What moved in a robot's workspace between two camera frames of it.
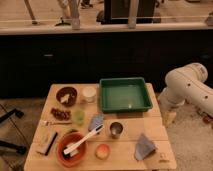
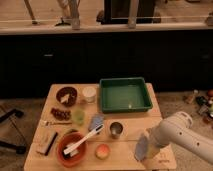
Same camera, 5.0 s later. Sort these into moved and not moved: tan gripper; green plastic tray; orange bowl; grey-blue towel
Moved: tan gripper
Not moved: green plastic tray; orange bowl; grey-blue towel
